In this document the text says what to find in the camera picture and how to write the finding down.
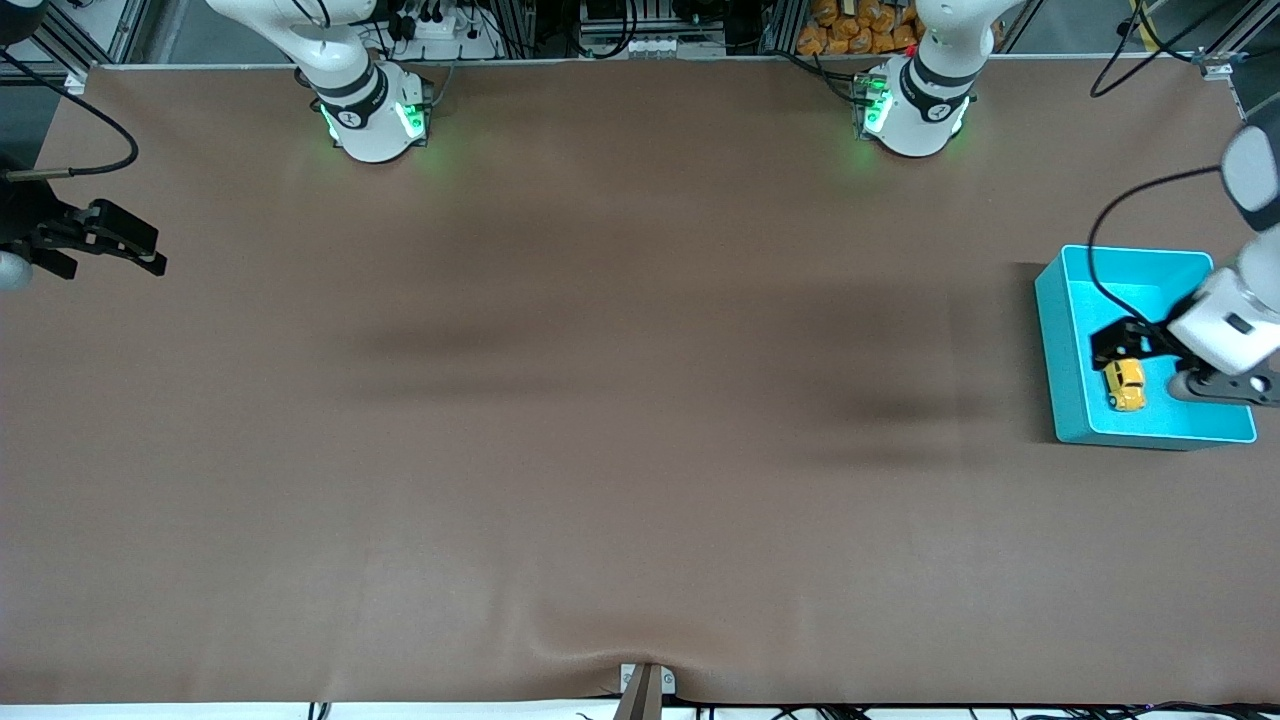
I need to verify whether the yellow beetle toy car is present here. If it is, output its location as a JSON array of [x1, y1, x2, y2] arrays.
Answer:
[[1103, 357, 1148, 413]]

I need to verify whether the teal plastic storage box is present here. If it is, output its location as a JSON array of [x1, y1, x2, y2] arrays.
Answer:
[[1034, 244, 1258, 451]]

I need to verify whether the brown table mat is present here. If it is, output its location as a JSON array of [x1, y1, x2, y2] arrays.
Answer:
[[0, 55, 1280, 706]]

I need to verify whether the white power strip with plugs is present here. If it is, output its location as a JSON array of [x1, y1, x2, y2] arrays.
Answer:
[[385, 0, 504, 63]]

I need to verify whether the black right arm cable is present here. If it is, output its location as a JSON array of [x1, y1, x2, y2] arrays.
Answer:
[[0, 48, 139, 181]]

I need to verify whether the aluminium frame post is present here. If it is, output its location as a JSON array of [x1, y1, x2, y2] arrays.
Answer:
[[1195, 0, 1280, 86], [30, 0, 151, 93]]

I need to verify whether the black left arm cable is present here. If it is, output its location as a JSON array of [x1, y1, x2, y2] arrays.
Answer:
[[1088, 0, 1280, 321]]

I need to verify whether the orange packaged goods pile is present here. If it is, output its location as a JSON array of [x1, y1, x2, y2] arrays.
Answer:
[[797, 0, 923, 57]]

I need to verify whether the metal table clamp bracket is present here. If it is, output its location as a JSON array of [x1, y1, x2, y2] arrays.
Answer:
[[612, 662, 678, 720]]

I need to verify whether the long white socket strip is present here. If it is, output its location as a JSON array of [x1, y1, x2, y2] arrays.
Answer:
[[578, 33, 728, 59]]

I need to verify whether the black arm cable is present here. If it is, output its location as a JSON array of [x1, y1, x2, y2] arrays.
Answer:
[[1088, 0, 1280, 321], [0, 48, 139, 181]]

